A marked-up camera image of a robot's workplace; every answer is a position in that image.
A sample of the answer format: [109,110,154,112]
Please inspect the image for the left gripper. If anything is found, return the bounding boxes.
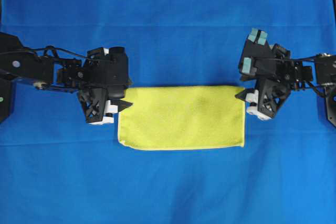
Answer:
[56,47,133,125]

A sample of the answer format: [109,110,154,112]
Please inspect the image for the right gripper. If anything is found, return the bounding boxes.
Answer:
[235,44,313,121]

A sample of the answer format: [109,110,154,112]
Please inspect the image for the yellow-green towel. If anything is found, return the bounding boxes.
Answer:
[118,86,245,151]

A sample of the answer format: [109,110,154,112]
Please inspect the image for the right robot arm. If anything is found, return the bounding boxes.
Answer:
[235,40,335,125]

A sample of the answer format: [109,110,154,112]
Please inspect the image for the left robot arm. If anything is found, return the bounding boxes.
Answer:
[1,33,133,125]

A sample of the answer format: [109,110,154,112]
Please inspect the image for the blue table cloth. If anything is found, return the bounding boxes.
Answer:
[1,0,335,223]

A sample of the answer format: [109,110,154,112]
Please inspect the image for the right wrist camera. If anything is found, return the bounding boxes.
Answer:
[238,28,271,77]

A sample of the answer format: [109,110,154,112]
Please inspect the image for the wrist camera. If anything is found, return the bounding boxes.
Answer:
[238,28,271,77]
[104,47,131,99]

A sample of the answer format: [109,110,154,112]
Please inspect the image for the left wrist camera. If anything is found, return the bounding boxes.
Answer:
[104,47,131,99]

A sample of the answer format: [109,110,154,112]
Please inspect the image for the right camera cable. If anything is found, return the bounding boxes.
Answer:
[267,54,323,63]

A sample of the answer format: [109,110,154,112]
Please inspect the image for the camera cable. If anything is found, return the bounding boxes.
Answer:
[267,54,323,63]
[0,45,111,63]

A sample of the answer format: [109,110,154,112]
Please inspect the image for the left camera cable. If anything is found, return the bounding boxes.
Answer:
[0,45,111,63]

